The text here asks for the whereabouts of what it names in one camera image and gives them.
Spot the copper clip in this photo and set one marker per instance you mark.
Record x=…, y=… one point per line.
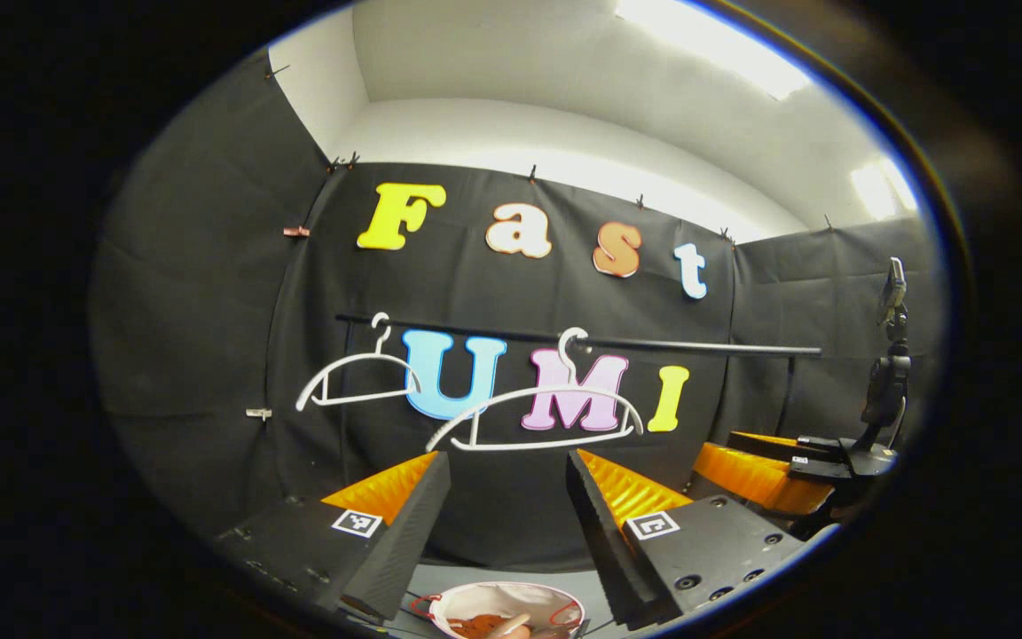
x=296, y=231

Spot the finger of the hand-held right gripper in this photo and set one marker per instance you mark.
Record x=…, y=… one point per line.
x=742, y=479
x=786, y=446

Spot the small ceiling light panel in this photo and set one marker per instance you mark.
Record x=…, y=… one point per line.
x=879, y=188

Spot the white plastic hanger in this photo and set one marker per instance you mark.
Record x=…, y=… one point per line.
x=569, y=389
x=360, y=358

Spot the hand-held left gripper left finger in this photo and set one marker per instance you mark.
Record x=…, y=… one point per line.
x=409, y=532

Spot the large ceiling light panel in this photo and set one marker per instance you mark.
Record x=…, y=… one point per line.
x=715, y=44

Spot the black clothes rack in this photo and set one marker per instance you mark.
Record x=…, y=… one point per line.
x=697, y=345

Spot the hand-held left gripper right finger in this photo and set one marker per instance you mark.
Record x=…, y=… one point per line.
x=600, y=532

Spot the black backdrop cloth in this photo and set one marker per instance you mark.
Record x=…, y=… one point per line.
x=209, y=355

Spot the white laundry hamper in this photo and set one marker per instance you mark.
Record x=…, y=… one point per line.
x=493, y=596

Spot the silver clip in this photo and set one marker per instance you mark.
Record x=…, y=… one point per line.
x=258, y=413

